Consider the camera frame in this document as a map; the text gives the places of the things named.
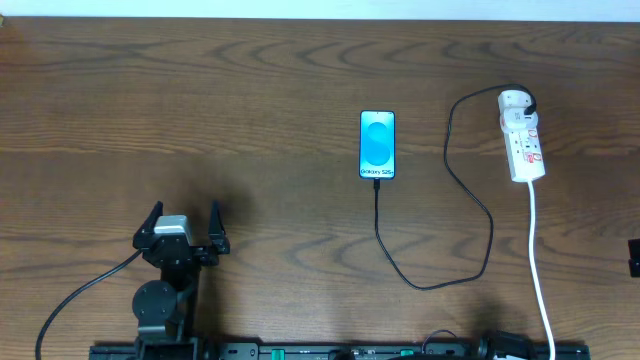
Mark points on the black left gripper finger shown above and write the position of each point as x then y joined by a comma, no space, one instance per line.
145,236
216,231

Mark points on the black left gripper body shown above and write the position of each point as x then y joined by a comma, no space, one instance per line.
179,248

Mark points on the blue Galaxy smartphone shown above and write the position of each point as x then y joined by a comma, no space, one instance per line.
377,151

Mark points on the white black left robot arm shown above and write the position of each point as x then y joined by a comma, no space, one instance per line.
165,308

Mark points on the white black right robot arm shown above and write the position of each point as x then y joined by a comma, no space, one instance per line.
634,257

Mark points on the white USB charger plug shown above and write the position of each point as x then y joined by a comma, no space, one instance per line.
518,99

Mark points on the white power strip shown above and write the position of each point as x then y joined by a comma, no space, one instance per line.
523,148

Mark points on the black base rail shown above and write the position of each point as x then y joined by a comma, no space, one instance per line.
253,351

